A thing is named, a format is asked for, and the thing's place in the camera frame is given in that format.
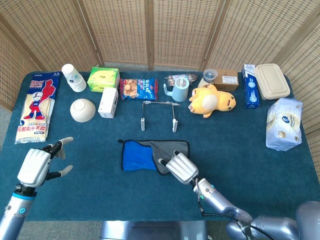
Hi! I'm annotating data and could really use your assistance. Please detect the metal wire stand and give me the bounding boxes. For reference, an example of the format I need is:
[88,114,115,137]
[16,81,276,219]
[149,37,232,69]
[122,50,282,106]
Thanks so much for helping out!
[139,100,181,133]

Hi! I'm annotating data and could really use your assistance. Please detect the small white carton box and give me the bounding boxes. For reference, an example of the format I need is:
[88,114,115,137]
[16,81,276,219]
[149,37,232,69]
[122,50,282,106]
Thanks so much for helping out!
[97,87,119,119]

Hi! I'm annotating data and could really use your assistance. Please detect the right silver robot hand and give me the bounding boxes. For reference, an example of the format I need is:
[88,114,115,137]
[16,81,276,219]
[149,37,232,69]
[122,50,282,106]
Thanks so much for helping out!
[157,149,200,186]

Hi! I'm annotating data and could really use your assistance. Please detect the beige lidded food container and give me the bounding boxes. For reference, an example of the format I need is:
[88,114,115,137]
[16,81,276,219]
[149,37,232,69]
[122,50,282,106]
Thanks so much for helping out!
[254,63,291,101]

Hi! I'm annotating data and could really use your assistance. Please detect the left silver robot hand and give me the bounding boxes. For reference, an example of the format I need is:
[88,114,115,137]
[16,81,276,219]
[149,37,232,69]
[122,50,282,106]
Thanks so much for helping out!
[16,136,75,188]

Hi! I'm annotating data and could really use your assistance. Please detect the blue carpet table mat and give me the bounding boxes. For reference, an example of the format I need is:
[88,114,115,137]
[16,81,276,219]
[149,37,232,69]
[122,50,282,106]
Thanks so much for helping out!
[0,71,320,222]

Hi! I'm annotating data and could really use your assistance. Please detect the white tissue paper pack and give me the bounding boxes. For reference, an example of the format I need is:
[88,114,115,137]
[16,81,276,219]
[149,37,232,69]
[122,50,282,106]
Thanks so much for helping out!
[265,97,304,152]

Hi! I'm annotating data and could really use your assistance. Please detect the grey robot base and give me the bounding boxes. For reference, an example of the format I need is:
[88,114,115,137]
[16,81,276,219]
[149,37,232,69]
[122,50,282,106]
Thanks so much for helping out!
[99,220,209,240]

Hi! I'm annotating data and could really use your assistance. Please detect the stack of paper cups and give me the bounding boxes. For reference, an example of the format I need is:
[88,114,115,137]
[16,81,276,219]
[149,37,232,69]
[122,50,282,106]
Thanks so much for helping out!
[61,63,88,93]

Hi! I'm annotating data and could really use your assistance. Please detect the clear lidded jar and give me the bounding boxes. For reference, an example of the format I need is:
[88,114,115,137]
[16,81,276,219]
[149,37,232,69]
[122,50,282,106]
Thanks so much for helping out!
[197,68,217,88]

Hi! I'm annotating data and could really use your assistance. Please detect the light blue mug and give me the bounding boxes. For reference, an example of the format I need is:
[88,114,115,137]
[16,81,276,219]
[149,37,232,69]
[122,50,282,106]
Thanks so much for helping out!
[163,76,190,103]

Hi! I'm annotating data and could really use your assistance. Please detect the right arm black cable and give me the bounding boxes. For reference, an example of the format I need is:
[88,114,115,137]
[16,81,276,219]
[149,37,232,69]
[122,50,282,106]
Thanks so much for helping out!
[194,178,276,240]

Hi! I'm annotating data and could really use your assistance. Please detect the blue biscuit bag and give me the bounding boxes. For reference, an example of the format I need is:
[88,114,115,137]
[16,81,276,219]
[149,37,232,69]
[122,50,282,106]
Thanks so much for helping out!
[119,77,159,101]

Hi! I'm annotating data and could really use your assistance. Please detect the clear snack packet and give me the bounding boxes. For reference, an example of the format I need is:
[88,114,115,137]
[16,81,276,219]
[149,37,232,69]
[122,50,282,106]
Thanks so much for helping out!
[164,72,198,87]

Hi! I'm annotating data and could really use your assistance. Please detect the green tissue box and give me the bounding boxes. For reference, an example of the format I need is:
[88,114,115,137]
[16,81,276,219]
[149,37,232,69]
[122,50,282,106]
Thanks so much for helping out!
[86,66,121,93]

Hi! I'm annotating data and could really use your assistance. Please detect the yellow plush toy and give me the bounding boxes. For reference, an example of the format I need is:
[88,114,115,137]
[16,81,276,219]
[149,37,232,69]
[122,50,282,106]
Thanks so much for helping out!
[188,84,237,119]

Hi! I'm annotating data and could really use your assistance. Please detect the brown cardboard box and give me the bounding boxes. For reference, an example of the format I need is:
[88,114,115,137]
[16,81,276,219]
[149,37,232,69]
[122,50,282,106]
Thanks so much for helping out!
[214,69,240,92]

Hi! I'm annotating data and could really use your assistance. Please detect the blue and white carton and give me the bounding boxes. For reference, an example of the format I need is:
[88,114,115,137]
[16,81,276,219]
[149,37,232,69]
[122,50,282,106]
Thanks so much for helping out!
[241,64,261,109]

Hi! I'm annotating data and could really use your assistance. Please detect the beige upturned bowl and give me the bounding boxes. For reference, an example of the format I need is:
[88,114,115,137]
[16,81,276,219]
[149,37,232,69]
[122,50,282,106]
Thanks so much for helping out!
[69,98,97,123]

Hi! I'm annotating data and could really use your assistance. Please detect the wooden rattan folding screen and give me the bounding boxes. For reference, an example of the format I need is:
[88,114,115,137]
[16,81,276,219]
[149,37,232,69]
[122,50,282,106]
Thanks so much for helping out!
[0,0,320,156]

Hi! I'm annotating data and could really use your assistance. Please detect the grey and blue cloth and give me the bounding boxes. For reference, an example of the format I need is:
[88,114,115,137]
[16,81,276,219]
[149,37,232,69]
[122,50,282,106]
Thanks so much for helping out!
[117,139,191,177]

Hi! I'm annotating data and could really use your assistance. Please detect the rubber gloves package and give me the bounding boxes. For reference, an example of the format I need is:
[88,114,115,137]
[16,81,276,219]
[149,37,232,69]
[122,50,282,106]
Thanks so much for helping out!
[14,71,62,145]

